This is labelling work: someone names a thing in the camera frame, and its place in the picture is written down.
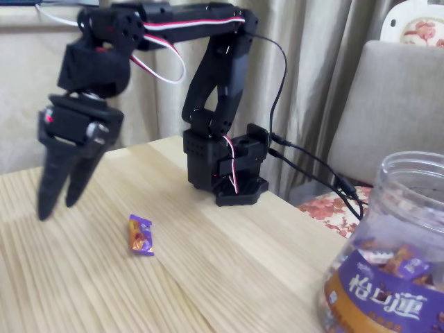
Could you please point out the orange-brown snack packet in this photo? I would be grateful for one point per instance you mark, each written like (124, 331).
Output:
(399, 258)

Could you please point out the white floral chair back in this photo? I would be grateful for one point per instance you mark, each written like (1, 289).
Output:
(419, 31)

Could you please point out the beige window sill ledge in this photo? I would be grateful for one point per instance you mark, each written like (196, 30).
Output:
(21, 21)

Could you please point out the floral seat cushion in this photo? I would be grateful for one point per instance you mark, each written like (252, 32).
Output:
(322, 208)

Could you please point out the clear plastic candy jar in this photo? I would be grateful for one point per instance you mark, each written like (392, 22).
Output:
(381, 301)

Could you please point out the beige patterned curtain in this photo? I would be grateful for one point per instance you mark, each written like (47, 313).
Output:
(312, 41)

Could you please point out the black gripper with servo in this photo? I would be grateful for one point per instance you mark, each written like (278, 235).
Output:
(74, 123)

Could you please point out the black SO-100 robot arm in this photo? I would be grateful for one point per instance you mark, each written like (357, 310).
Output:
(222, 86)

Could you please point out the purple snack packet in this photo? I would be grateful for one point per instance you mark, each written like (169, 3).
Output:
(414, 268)

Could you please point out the dark flat device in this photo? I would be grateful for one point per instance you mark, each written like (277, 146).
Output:
(59, 2)

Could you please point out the grey upholstered chair back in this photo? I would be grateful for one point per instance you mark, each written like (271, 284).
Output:
(399, 104)

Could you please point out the purple orange candy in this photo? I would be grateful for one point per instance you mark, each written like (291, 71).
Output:
(140, 237)

